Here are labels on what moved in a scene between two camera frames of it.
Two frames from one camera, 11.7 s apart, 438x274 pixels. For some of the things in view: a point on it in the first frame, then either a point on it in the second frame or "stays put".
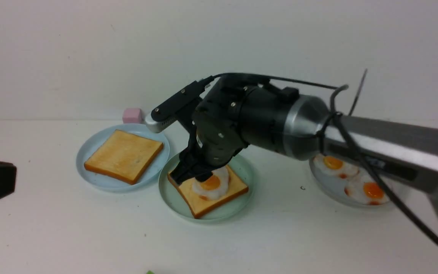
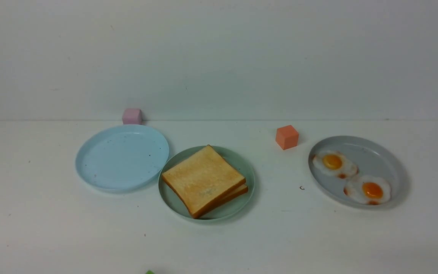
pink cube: (131, 115) stays put
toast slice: (124, 156) -> (202, 179)
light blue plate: (105, 182) stays put
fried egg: (335, 167) stays put
